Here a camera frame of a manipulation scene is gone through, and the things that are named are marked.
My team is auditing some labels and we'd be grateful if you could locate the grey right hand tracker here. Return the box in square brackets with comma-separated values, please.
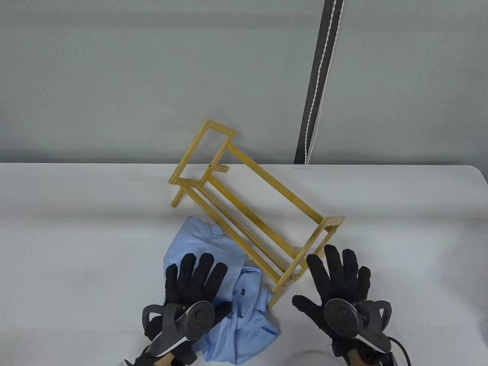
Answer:
[323, 299, 393, 353]

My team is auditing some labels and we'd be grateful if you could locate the dark vertical wall strip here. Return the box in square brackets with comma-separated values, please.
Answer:
[294, 0, 346, 165]

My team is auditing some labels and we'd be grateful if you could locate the white bead cord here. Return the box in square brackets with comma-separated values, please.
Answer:
[305, 0, 342, 165]

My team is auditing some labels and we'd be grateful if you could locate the bamboo book rack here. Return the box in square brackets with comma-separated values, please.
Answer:
[169, 119, 346, 308]

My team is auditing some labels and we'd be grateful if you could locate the light blue long-sleeve shirt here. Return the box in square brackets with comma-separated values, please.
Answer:
[163, 216, 281, 364]

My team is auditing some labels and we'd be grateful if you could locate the grey hand tracker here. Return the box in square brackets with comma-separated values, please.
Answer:
[323, 299, 393, 353]
[142, 300, 215, 357]

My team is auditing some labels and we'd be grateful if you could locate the grey left hand tracker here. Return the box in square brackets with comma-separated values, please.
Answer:
[142, 300, 215, 357]

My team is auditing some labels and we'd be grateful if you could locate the black cable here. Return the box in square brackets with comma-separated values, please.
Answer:
[389, 335, 413, 366]

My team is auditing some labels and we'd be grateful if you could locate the person's left hand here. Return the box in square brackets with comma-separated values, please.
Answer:
[135, 253, 233, 366]

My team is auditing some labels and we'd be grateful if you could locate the person's right hand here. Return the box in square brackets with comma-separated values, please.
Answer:
[292, 245, 393, 363]

